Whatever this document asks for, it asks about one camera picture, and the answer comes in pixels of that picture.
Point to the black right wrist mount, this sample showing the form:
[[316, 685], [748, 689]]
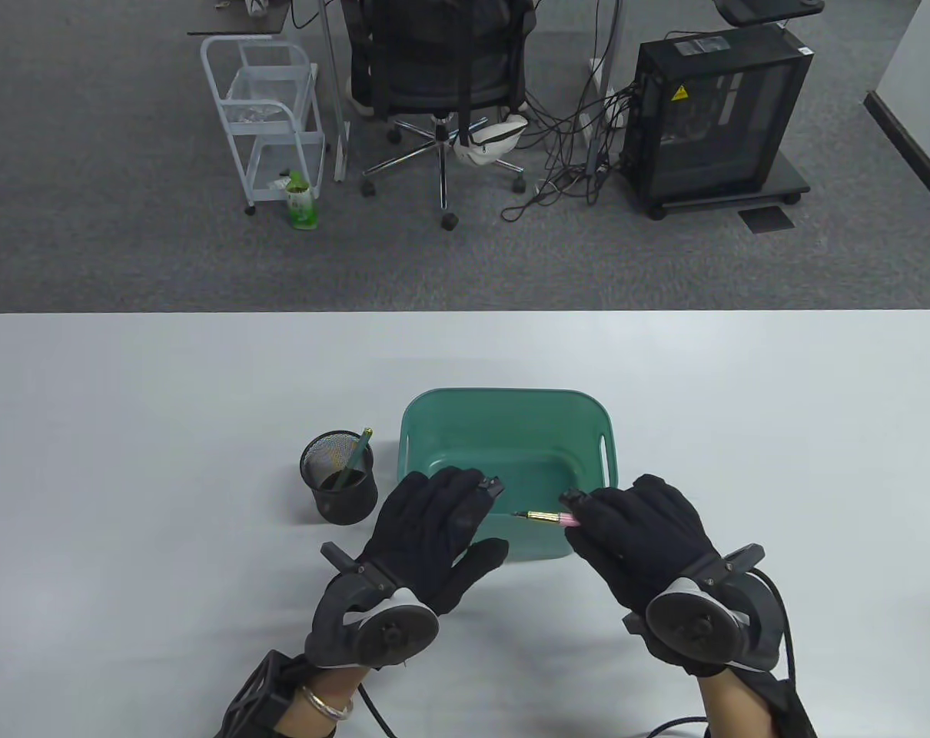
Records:
[[792, 707]]

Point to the black stand base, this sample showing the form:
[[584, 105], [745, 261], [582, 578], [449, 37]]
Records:
[[765, 11]]

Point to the black left wrist mount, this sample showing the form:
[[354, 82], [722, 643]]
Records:
[[261, 696]]

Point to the black office chair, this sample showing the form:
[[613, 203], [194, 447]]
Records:
[[434, 69]]

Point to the dark desk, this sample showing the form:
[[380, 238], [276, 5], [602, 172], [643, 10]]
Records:
[[234, 23]]

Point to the green plastic bottle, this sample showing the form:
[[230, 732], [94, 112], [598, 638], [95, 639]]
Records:
[[302, 207]]

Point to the green fountain pen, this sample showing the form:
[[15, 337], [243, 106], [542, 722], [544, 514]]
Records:
[[357, 453]]

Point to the person's left forearm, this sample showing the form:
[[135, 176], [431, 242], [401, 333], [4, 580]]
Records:
[[333, 680]]

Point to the white desk leg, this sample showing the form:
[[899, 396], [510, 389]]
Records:
[[334, 92], [607, 69]]

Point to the pink fountain pen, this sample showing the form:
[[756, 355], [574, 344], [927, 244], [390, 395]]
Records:
[[549, 516]]

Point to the black floor plate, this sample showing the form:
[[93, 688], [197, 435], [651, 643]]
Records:
[[766, 219]]

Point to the grey hand tracker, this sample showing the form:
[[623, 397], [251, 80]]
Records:
[[388, 634], [692, 626]]

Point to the person's right forearm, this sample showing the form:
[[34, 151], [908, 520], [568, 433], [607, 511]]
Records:
[[730, 707]]

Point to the grey left hand tracker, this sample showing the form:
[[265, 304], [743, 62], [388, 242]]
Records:
[[388, 634]]

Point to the white helmet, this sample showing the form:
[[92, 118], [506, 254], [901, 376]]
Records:
[[488, 146]]

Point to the black wheeled platform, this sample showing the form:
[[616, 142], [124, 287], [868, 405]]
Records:
[[792, 181]]

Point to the person's right hand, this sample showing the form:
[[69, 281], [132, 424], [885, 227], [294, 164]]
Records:
[[649, 538]]

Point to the white rolling cart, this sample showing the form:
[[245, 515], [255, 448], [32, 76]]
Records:
[[269, 81]]

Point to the person's left hand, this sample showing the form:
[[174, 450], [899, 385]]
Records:
[[426, 538]]

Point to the black wrist mount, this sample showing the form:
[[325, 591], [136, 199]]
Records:
[[792, 707], [261, 696]]

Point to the grey right hand tracker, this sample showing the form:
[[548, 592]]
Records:
[[692, 626]]

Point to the green plastic basket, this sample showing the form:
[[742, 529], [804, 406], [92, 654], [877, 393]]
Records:
[[503, 438]]

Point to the black computer tower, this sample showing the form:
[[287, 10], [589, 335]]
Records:
[[711, 131]]

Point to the black mesh pen holder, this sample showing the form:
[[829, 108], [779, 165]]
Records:
[[342, 503]]

